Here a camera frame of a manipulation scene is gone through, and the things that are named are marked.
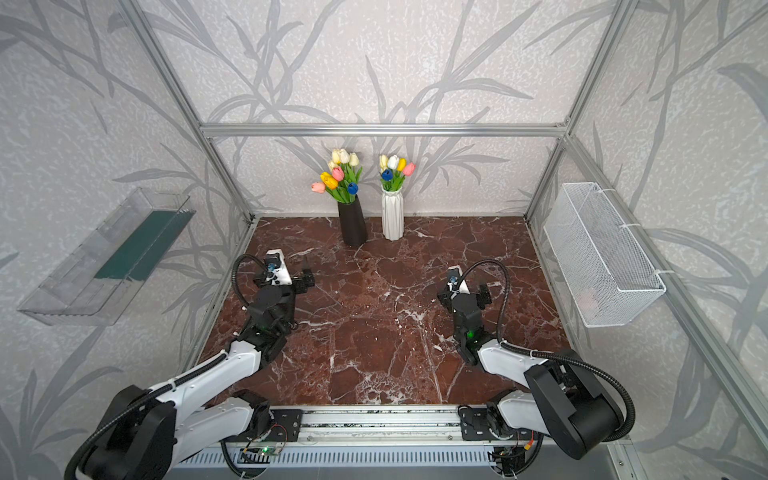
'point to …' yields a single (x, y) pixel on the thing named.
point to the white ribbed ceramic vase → (392, 214)
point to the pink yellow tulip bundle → (337, 184)
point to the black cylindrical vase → (353, 224)
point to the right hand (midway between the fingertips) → (467, 270)
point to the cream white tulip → (383, 162)
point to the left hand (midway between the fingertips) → (293, 249)
